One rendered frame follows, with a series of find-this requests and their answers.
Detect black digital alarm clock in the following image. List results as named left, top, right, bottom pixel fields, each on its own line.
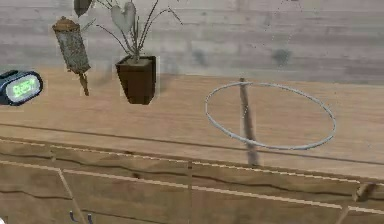
left=0, top=69, right=44, bottom=107

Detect wooden chest of drawers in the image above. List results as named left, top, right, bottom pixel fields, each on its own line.
left=0, top=65, right=384, bottom=224

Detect grey wire ring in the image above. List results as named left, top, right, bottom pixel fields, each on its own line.
left=204, top=81, right=337, bottom=151

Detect brown grey cylinder ornament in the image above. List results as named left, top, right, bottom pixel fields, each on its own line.
left=51, top=15, right=92, bottom=97

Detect brown wooden stick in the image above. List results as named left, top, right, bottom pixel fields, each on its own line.
left=238, top=77, right=260, bottom=167

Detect brown potted house plant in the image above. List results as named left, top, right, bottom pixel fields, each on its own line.
left=73, top=0, right=184, bottom=106

